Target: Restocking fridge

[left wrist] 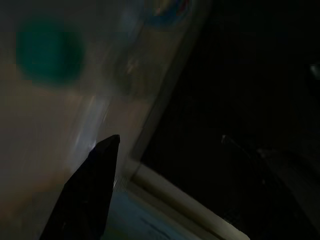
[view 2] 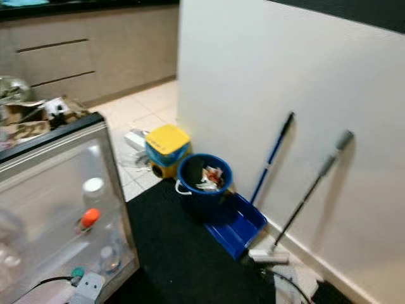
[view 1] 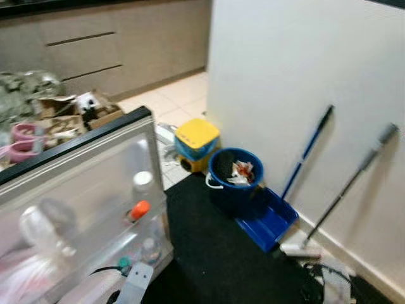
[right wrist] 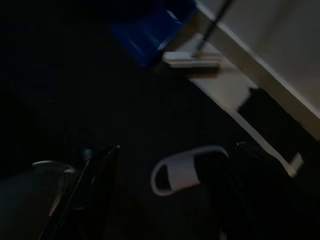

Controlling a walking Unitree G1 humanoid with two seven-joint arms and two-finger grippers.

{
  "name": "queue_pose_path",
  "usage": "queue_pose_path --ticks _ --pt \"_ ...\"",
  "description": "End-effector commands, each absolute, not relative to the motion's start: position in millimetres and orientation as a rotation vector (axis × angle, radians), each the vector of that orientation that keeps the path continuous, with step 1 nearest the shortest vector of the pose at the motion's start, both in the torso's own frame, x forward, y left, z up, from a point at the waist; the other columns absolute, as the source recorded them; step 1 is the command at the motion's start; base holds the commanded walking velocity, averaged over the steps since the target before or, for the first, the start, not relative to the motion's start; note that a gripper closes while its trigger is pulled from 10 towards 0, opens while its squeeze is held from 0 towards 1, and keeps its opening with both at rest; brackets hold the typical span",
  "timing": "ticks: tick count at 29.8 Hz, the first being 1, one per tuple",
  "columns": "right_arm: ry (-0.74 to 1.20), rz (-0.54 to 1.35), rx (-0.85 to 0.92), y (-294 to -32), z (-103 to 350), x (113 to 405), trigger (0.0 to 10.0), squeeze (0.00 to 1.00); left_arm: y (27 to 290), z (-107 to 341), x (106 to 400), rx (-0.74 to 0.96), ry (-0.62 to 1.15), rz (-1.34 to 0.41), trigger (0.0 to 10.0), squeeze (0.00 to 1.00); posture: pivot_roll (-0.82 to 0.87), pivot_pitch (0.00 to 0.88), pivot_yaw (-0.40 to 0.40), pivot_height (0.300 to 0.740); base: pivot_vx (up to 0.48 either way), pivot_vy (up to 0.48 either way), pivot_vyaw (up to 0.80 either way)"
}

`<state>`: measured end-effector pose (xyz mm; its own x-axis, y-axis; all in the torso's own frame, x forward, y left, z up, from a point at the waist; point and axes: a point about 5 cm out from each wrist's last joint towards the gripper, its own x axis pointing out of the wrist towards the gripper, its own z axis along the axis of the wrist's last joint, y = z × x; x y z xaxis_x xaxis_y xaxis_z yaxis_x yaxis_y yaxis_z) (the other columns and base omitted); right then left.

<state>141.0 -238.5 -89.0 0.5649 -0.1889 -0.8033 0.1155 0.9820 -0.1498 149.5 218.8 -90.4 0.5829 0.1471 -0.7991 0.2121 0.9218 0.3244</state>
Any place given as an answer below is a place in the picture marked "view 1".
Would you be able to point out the white-capped bottle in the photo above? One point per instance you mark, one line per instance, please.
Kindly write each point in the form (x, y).
(143, 183)

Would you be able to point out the blue bucket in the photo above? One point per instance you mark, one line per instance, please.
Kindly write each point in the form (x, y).
(234, 190)

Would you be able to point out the brown cardboard box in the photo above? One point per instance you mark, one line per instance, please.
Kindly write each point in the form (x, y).
(63, 123)

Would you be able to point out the grey crumpled plastic bag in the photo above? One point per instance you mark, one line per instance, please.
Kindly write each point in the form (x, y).
(25, 95)

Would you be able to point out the yellow and blue box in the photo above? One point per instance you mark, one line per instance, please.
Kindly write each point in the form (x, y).
(197, 142)

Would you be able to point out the blue dustpan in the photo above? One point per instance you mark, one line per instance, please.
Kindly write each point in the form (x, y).
(269, 221)

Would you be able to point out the grey kitchen cabinet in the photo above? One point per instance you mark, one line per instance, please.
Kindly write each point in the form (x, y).
(126, 50)

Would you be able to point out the pink plastic container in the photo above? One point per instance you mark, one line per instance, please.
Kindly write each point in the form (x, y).
(25, 142)

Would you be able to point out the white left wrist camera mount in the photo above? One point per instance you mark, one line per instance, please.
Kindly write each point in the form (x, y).
(136, 282)

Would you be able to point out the orange-capped bottle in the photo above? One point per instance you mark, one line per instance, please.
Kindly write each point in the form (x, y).
(140, 209)

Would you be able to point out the white flat object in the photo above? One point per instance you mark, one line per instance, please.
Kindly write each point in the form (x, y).
(166, 134)

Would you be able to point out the white and black device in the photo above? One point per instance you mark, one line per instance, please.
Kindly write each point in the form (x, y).
(88, 106)

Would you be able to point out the crumpled paper trash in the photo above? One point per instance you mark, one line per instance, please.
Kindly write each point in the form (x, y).
(242, 172)

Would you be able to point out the clear plastic bag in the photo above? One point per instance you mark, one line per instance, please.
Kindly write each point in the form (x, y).
(44, 225)

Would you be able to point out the pink and white plastic bag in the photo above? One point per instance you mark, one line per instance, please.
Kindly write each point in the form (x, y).
(25, 278)

